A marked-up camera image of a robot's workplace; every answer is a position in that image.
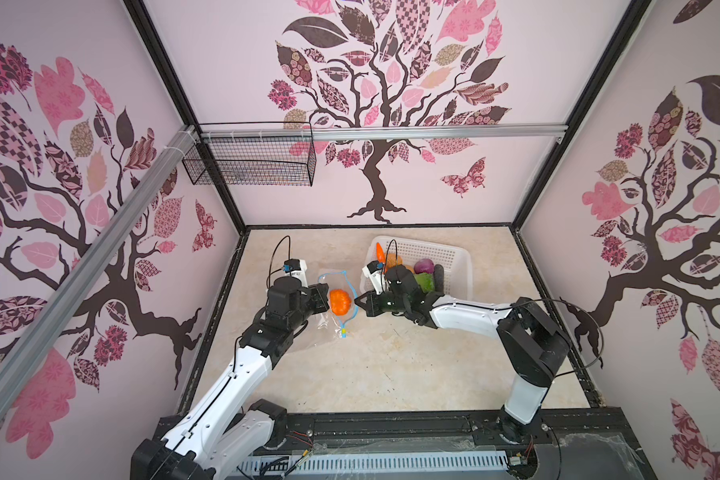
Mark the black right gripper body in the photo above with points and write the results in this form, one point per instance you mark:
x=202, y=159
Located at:
x=389, y=302

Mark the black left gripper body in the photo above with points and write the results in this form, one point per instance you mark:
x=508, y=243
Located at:
x=305, y=310

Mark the orange toy pumpkin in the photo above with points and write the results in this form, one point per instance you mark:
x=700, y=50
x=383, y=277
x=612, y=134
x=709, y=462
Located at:
x=340, y=302

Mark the clear blue-zipper zip bag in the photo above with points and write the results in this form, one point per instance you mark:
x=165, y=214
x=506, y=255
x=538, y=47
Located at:
x=333, y=324

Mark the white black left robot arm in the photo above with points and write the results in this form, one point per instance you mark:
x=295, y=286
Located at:
x=207, y=443

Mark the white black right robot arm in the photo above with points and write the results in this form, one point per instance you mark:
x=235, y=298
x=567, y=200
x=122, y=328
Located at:
x=535, y=344

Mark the green toy cabbage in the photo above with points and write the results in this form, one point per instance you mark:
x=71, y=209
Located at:
x=426, y=282

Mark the tan wrinkled toy bun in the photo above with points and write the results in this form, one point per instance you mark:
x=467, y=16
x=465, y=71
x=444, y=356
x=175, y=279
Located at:
x=393, y=260

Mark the purple toy onion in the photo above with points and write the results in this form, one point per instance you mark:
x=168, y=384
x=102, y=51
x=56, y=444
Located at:
x=424, y=266

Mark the white perforated plastic basket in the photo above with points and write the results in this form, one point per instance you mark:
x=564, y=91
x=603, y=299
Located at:
x=456, y=261

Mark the black base platform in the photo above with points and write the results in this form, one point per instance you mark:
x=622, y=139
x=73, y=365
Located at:
x=589, y=443

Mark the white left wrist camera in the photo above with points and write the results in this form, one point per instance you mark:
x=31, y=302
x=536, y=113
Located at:
x=296, y=268

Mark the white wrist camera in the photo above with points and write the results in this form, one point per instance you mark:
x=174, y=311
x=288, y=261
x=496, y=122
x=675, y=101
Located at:
x=296, y=268
x=374, y=277

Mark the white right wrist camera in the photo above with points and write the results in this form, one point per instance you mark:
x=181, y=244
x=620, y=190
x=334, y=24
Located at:
x=374, y=277

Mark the black wire mesh basket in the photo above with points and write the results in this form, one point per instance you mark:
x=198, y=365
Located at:
x=253, y=154

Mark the white slotted cable duct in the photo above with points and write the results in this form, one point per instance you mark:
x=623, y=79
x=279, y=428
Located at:
x=373, y=463

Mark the aluminium rail back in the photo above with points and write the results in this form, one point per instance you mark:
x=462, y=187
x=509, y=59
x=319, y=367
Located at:
x=396, y=132

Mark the aluminium rail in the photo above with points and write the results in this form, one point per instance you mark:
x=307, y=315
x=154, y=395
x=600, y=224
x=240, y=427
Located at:
x=396, y=132
x=22, y=361

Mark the aluminium rail left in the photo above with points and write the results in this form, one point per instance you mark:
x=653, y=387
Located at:
x=22, y=361

